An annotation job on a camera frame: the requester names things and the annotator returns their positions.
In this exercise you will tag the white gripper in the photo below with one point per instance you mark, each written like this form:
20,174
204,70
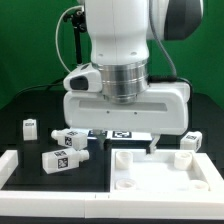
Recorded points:
161,109

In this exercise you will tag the white square table top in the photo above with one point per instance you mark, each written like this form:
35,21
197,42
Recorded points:
163,171

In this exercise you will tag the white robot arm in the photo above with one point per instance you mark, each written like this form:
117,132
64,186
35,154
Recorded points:
114,92

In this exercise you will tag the white tag sheet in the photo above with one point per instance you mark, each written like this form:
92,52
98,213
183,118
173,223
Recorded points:
119,135

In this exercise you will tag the white U-shaped fence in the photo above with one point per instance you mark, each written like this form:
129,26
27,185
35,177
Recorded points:
122,204

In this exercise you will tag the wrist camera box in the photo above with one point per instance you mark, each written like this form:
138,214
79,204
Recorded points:
84,78

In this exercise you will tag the black camera stand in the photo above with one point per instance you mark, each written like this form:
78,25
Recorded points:
77,18

